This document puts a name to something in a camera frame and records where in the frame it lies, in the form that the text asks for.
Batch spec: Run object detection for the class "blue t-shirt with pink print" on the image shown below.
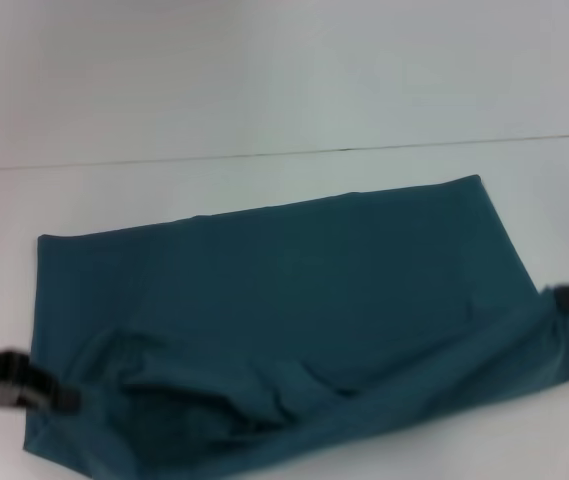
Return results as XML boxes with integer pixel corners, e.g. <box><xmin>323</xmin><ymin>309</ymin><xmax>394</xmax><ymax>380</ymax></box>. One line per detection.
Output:
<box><xmin>22</xmin><ymin>173</ymin><xmax>569</xmax><ymax>480</ymax></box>

